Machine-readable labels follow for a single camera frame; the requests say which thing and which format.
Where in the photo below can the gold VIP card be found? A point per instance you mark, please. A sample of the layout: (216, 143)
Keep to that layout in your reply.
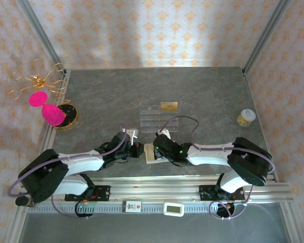
(169, 106)

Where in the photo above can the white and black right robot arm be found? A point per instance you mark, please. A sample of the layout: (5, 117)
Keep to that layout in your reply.
(218, 157)

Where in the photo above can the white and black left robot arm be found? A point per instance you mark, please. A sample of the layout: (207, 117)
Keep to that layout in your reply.
(76, 167)

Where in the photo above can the clear acrylic card stand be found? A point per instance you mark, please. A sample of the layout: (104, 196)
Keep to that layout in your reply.
(157, 121)

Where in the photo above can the white number label card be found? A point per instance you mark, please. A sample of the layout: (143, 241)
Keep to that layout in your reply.
(131, 207)

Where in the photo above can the white digital timer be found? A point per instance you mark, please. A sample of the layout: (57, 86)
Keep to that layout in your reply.
(174, 209)

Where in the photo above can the round black gold-rimmed base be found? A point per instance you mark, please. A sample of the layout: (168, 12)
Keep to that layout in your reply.
(72, 116)

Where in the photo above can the pink fuzzy cone ornament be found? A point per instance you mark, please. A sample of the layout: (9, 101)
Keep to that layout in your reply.
(53, 114)

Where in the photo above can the small yellow candle jar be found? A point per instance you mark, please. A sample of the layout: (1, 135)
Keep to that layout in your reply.
(246, 117)

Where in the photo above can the pink fuzzy round ornament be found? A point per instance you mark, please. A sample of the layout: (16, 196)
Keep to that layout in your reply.
(38, 99)

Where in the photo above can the small black cylinder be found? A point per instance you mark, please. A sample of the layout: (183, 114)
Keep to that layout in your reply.
(22, 201)

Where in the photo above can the aluminium mounting rail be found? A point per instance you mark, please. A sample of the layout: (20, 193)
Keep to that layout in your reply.
(152, 192)

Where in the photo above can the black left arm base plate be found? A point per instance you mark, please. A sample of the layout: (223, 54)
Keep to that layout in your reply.
(101, 193)

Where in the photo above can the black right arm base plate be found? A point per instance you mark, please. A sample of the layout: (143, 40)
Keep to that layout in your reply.
(207, 192)

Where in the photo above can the aluminium frame post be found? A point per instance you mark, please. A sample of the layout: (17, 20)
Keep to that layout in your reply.
(266, 35)
(40, 35)

